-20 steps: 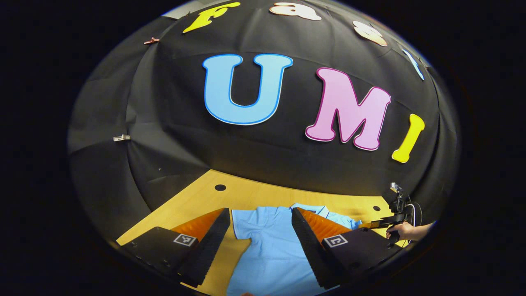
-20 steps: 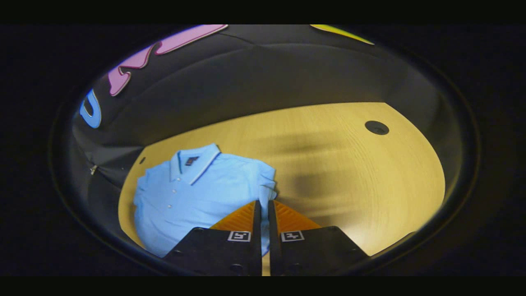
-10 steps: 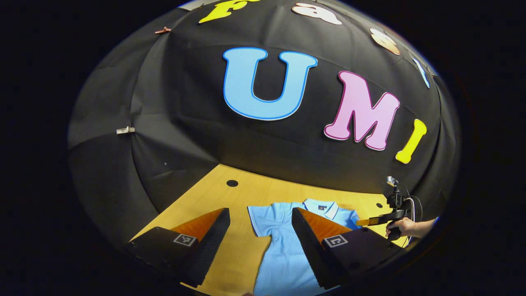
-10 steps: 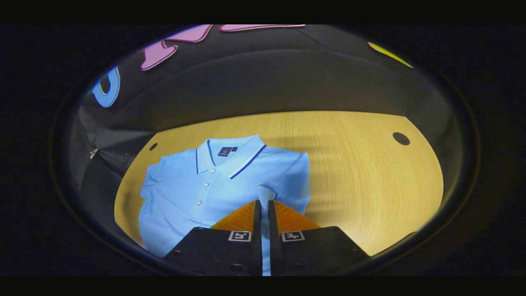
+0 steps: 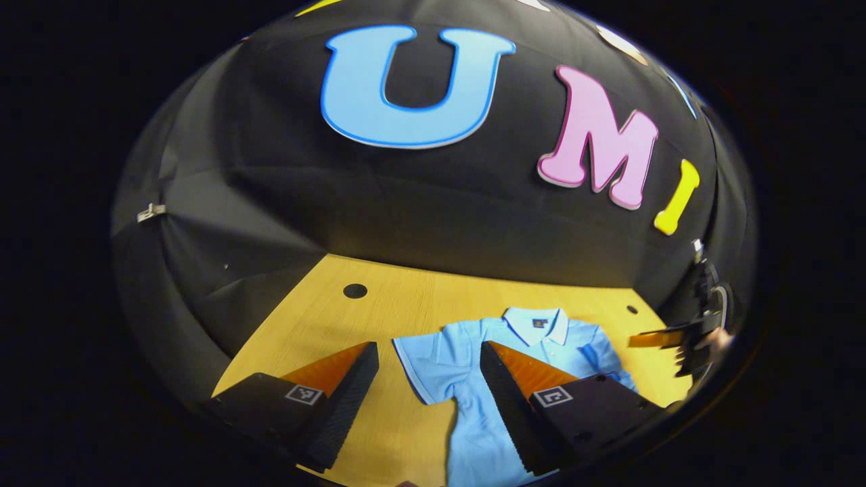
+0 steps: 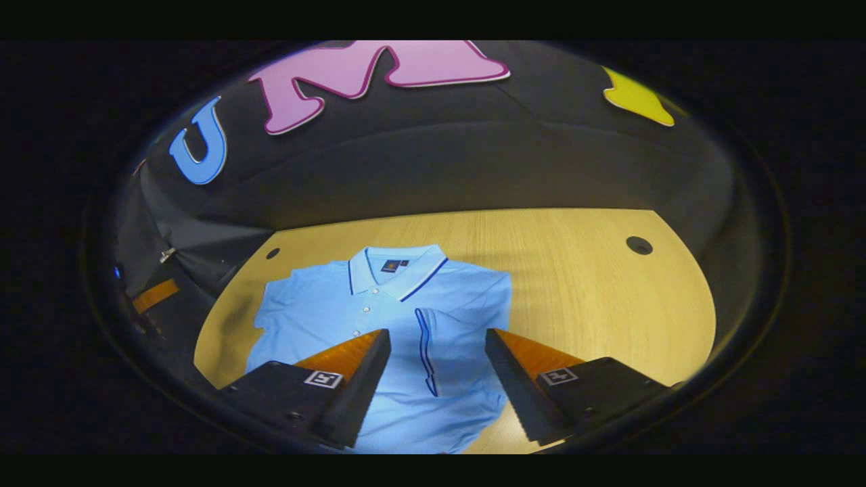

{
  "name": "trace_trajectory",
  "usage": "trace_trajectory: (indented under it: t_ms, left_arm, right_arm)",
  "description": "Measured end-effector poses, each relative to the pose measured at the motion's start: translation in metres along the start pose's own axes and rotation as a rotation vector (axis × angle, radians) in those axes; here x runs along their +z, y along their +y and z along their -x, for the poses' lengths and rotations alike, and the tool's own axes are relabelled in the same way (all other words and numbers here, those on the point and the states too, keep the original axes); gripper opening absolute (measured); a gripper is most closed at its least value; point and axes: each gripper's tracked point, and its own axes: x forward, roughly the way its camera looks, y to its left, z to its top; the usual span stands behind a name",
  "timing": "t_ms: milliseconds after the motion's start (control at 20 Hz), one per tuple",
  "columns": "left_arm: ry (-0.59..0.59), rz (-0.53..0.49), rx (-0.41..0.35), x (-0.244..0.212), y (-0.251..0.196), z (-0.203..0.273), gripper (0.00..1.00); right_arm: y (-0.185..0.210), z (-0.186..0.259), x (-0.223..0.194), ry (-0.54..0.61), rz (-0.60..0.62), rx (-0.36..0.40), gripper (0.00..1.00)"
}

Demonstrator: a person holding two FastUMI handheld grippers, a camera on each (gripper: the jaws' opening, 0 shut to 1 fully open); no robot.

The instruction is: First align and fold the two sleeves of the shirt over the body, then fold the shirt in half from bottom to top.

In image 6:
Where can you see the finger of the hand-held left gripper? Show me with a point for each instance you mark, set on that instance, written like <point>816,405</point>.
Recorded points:
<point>155,296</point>

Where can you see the silver metal clip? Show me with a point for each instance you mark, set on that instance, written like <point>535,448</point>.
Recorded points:
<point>167,255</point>

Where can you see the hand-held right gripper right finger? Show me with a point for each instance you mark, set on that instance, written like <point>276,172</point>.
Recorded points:
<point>517,392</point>

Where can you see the black backdrop cloth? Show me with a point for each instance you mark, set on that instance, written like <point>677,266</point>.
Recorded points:
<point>440,155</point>

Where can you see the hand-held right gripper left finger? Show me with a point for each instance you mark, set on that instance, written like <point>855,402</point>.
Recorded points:
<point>358,399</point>

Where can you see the light blue T-shirt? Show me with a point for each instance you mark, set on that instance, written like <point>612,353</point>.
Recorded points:
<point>406,318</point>

